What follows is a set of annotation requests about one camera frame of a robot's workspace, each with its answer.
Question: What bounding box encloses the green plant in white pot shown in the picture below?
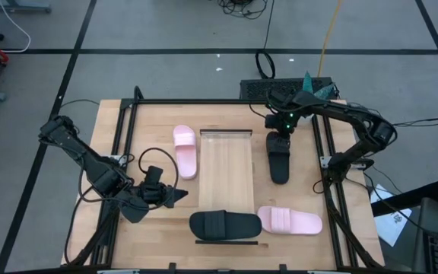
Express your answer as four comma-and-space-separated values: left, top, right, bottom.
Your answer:
301, 70, 337, 100

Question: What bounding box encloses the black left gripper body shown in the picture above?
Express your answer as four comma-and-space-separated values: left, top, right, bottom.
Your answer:
138, 165, 173, 209

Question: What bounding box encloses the grey desk foot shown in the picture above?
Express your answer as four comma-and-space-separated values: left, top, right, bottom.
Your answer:
0, 0, 52, 14

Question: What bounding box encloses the black arm base cable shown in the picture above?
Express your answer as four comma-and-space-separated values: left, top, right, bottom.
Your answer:
63, 186, 106, 266

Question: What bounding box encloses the white floor cable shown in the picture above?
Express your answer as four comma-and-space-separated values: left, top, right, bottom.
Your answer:
0, 0, 32, 53

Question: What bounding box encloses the black table beam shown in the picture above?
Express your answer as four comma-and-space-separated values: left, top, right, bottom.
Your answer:
370, 181, 438, 217

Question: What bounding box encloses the black coiled floor cable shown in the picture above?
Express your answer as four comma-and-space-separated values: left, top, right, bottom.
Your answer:
255, 0, 277, 80

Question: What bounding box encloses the yellow floor cable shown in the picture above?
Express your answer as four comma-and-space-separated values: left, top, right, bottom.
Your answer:
316, 0, 342, 78

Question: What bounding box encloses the grey laptop with black keyboard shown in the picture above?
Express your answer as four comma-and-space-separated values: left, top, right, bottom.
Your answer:
411, 196, 438, 274

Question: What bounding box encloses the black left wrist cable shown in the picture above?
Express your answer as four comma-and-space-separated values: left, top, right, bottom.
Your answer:
138, 147, 180, 209

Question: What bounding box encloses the black cable tangle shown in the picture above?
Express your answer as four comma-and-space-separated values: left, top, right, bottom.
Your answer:
218, 0, 269, 20

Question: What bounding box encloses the black slide sandal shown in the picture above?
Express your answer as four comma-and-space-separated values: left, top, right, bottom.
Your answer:
266, 131, 291, 185
189, 209, 263, 241

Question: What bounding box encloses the white paper sheet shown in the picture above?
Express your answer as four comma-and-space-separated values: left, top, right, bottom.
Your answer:
370, 184, 413, 247

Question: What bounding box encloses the black aluminium table frame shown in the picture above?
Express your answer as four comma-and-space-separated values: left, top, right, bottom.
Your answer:
66, 85, 386, 269

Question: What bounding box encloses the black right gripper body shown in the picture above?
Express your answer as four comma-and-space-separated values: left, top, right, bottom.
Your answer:
263, 89, 301, 138

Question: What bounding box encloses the wooden shelf with black rails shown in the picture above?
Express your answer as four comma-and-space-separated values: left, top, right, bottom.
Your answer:
195, 128, 259, 246

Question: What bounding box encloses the pink slide sandal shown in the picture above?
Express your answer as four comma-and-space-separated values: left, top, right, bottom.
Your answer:
259, 205, 323, 235
173, 124, 198, 180

